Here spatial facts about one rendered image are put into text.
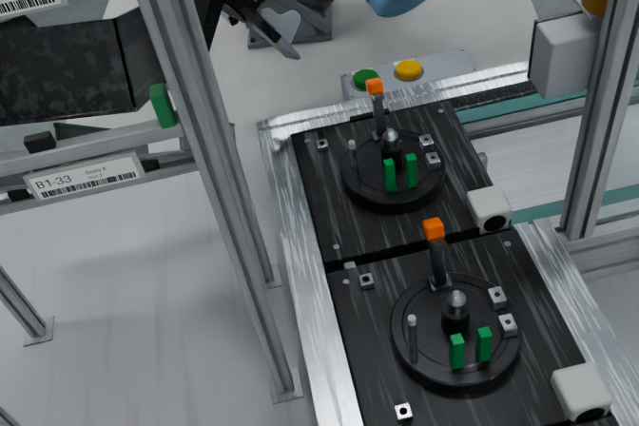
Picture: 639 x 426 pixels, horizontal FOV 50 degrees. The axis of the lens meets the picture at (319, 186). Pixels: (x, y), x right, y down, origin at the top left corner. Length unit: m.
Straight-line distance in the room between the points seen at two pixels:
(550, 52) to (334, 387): 0.41
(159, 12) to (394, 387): 0.46
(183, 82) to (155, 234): 0.59
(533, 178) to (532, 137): 0.08
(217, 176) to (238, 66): 0.80
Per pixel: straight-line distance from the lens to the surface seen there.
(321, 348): 0.80
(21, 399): 1.00
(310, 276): 0.85
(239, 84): 1.30
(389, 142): 0.87
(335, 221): 0.88
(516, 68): 1.12
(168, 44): 0.49
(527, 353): 0.78
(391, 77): 1.10
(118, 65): 0.56
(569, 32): 0.71
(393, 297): 0.81
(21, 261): 1.15
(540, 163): 1.03
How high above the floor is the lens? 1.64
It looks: 47 degrees down
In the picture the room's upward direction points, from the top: 10 degrees counter-clockwise
